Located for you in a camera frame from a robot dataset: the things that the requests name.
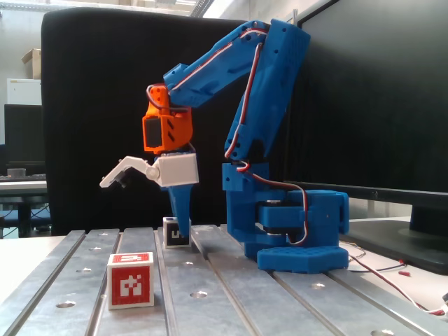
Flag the aluminium slotted base plate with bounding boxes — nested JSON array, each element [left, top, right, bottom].
[[0, 223, 438, 336]]

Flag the long red white loose cable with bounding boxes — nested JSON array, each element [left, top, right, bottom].
[[348, 254, 448, 316]]

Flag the red white wrist servo cable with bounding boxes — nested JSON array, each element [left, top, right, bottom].
[[146, 83, 193, 115]]

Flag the white camera mount with board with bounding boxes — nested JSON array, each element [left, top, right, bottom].
[[99, 153, 200, 190]]

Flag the black cube with white marker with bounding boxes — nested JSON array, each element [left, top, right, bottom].
[[162, 216, 193, 249]]

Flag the thin multicoloured wire bundle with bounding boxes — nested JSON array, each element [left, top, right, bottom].
[[339, 240, 367, 258]]

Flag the brown cardboard box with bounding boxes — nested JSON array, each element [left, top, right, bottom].
[[20, 48, 42, 80]]

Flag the red white base servo cable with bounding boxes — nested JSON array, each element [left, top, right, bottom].
[[234, 160, 313, 246]]

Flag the red white upper-arm servo cable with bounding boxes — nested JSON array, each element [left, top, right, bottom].
[[223, 41, 267, 165]]

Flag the red white forearm servo cable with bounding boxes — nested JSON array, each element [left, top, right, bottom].
[[167, 27, 272, 96]]

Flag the white office desk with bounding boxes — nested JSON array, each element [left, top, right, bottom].
[[0, 177, 49, 239]]

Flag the small dark computer monitor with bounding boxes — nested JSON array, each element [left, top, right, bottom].
[[3, 104, 46, 165]]

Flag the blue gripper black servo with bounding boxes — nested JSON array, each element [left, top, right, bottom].
[[159, 148, 196, 240]]

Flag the white cabinet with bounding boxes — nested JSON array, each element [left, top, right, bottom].
[[6, 78, 42, 106]]

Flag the red cube with white marker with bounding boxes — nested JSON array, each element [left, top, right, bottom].
[[106, 251, 155, 311]]

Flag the black red wire pair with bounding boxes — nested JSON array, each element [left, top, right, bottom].
[[349, 258, 409, 274]]

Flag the black Dell monitor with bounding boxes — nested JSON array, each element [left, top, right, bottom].
[[285, 0, 448, 276]]

